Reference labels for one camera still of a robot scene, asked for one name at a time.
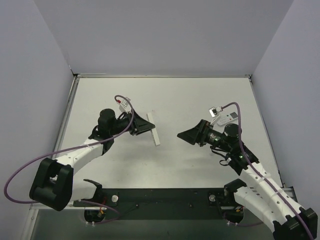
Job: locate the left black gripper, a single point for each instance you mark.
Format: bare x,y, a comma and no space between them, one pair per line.
135,123

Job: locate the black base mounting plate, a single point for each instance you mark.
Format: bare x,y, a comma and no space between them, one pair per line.
170,204

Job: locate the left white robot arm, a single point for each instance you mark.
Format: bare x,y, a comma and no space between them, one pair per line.
53,184

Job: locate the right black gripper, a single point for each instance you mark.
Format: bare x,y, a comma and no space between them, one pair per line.
201,132

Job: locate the slim white remote control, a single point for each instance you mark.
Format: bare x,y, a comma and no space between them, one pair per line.
154,132

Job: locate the wide white remote with display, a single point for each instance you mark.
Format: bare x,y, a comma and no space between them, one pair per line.
227,119

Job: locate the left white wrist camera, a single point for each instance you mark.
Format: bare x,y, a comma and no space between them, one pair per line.
124,106

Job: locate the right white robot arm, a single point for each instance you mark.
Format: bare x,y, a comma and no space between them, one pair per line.
255,189

